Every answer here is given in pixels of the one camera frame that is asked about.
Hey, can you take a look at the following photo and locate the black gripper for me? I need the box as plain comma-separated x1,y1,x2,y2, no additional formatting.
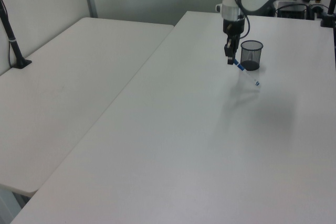
223,17,246,66

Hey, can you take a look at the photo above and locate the black camera pole with base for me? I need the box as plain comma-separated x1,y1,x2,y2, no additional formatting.
0,0,33,70

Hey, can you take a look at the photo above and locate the black electronics box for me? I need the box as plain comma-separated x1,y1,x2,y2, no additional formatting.
275,1,308,20

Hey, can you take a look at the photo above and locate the black clamp-mounted camera pole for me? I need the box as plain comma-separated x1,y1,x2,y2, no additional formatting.
319,0,336,28

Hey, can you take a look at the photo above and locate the white control box with button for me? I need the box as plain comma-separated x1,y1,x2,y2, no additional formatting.
307,0,327,20

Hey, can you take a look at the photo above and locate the black mesh pen cup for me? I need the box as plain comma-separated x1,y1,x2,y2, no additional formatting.
240,40,264,72

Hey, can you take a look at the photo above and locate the thin black pole cable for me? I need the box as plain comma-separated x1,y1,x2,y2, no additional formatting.
7,42,13,68

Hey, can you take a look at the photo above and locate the blue and white marker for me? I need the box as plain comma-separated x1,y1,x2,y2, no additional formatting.
233,59,261,87

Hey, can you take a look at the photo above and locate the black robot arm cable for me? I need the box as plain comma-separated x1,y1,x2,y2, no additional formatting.
234,0,279,39

